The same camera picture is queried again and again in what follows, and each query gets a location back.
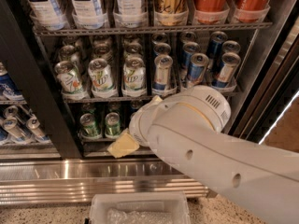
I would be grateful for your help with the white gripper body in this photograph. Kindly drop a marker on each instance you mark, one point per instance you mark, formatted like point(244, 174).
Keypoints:
point(140, 125)

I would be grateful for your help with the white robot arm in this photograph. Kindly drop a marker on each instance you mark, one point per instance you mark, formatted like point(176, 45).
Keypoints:
point(185, 131)

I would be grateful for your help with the front silver red bull can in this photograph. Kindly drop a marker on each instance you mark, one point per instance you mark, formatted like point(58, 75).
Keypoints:
point(163, 64)

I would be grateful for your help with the silver red bull can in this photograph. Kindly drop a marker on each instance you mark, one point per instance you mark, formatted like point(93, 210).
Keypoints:
point(163, 64)
point(161, 49)

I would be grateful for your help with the right green can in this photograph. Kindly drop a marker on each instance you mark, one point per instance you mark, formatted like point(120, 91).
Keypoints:
point(113, 124)

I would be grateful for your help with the green can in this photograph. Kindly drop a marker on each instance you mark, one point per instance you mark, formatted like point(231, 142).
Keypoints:
point(113, 124)
point(89, 126)

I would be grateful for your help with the left blue pepsi can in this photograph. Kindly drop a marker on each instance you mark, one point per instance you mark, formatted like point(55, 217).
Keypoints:
point(132, 115)

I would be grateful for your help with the left green can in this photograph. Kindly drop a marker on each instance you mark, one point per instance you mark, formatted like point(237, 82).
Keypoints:
point(89, 126)

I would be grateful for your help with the second row 7up can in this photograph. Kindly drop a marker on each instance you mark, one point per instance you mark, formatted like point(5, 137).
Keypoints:
point(133, 49)
point(103, 51)
point(71, 54)

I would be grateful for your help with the front blue red bull can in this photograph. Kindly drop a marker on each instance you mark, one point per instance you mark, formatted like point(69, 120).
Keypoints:
point(196, 69)

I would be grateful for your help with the second row middle 7up can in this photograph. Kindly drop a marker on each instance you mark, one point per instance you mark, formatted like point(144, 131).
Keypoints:
point(103, 51)

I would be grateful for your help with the tall blue red bull can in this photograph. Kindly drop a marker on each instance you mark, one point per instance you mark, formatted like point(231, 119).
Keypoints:
point(214, 47)

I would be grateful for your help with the right front red bull can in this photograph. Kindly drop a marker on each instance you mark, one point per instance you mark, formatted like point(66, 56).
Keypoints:
point(228, 64)

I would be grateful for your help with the rear right red bull can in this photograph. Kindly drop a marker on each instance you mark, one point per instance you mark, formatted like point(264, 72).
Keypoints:
point(230, 46)

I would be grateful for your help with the left compartment right can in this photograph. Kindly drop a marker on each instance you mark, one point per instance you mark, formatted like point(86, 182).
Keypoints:
point(34, 126)

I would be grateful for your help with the compartment can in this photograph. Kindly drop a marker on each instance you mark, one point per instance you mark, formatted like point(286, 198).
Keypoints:
point(12, 126)
point(34, 126)

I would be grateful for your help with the gold drink can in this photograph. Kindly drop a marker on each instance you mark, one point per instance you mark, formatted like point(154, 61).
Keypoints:
point(171, 12)

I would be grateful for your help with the second row left 7up can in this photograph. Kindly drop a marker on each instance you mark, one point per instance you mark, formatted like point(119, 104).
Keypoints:
point(71, 54)

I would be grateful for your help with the left coca cola can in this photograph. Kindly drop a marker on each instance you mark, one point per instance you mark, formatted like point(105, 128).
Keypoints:
point(207, 10)

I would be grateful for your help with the coca cola can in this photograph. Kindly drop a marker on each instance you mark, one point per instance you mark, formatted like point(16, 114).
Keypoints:
point(207, 10)
point(250, 10)

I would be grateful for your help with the steel fridge base grille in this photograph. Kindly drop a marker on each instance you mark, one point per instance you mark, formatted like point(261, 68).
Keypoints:
point(78, 181)

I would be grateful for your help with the left compartment lower can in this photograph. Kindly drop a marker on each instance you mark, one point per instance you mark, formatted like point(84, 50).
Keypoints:
point(12, 126)

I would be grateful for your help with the fridge glass door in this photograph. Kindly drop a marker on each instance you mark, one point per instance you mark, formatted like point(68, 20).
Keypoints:
point(267, 81)

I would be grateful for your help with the blue can left compartment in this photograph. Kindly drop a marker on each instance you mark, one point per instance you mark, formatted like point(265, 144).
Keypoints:
point(8, 86)

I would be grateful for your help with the right coca cola can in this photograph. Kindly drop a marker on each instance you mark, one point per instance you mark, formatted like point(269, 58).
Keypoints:
point(250, 10)

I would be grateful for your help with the clear plastic bin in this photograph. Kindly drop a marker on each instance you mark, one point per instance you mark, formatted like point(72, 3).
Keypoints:
point(140, 208)

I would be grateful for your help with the right tea bottle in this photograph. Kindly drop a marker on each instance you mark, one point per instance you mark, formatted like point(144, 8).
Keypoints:
point(131, 13)

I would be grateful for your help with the tea bottle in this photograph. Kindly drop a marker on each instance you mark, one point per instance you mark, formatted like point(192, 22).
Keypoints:
point(89, 13)
point(48, 14)
point(131, 13)

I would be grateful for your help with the middle tea bottle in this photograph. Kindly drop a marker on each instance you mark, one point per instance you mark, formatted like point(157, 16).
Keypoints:
point(89, 13)

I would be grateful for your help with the left tea bottle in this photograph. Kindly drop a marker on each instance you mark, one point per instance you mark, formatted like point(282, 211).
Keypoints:
point(48, 14)

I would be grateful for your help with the black fridge center post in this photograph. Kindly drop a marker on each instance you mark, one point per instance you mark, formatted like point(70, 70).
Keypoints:
point(30, 70)

